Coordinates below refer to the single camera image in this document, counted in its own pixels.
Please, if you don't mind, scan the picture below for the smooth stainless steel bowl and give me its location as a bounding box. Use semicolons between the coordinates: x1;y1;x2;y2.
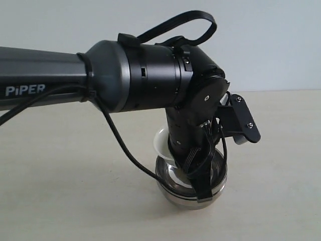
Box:
157;170;227;210

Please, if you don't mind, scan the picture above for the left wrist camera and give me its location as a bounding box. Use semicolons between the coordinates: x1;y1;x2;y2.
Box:
216;94;261;145

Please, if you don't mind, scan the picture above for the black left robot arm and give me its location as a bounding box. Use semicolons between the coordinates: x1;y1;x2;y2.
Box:
1;41;229;203

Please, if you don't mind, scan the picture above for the dimpled stainless steel bowl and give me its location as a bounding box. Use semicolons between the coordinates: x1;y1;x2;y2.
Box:
155;150;227;208

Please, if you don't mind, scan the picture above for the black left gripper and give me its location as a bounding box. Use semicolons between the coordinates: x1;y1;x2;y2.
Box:
168;140;219;203

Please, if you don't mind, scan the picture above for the black flat ribbon cable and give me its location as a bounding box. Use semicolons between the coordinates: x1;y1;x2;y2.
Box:
136;10;218;47

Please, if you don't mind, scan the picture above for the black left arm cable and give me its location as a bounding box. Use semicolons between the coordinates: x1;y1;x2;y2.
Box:
0;84;201;188

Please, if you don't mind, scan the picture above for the white ceramic bowl black patch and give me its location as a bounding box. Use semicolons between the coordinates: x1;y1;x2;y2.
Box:
153;126;176;166

